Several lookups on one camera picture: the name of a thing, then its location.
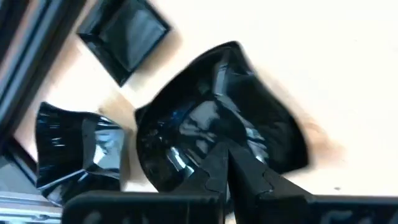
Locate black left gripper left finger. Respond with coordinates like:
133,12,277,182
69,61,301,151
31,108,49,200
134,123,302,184
62,141,229,224

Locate small black square plate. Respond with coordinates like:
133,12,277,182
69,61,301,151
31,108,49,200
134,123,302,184
76,0,172,88

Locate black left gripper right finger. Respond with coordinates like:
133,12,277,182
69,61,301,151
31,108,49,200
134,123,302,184
229,145,398,224

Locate black leaf-shaped plate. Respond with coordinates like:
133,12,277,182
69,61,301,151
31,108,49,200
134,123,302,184
134,40,310,194

